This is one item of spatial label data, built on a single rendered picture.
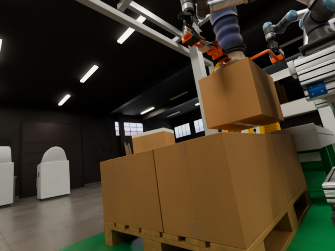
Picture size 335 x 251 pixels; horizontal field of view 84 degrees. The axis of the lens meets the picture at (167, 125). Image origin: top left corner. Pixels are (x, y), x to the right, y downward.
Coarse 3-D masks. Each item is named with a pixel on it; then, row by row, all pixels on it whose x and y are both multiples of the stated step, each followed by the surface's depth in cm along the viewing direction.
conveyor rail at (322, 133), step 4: (316, 128) 155; (320, 128) 178; (324, 128) 210; (320, 132) 166; (324, 132) 198; (328, 132) 238; (332, 132) 298; (320, 136) 161; (324, 136) 187; (328, 136) 222; (332, 136) 274; (320, 140) 154; (324, 140) 177; (328, 140) 208; (332, 140) 253; (324, 144) 168; (328, 144) 196
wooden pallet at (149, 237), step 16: (304, 192) 136; (288, 208) 101; (304, 208) 129; (112, 224) 119; (272, 224) 80; (288, 224) 98; (112, 240) 119; (144, 240) 97; (160, 240) 89; (176, 240) 82; (192, 240) 76; (256, 240) 67; (272, 240) 91; (288, 240) 89
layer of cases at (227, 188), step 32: (128, 160) 111; (160, 160) 92; (192, 160) 78; (224, 160) 68; (256, 160) 86; (288, 160) 126; (128, 192) 109; (160, 192) 91; (192, 192) 77; (224, 192) 67; (256, 192) 78; (288, 192) 108; (128, 224) 108; (160, 224) 90; (192, 224) 76; (224, 224) 67; (256, 224) 70
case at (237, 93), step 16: (240, 64) 126; (256, 64) 135; (208, 80) 143; (224, 80) 134; (240, 80) 126; (256, 80) 125; (272, 80) 163; (208, 96) 142; (224, 96) 133; (240, 96) 125; (256, 96) 118; (272, 96) 148; (208, 112) 141; (224, 112) 132; (240, 112) 124; (256, 112) 117; (272, 112) 135; (208, 128) 142; (224, 128) 154; (240, 128) 168
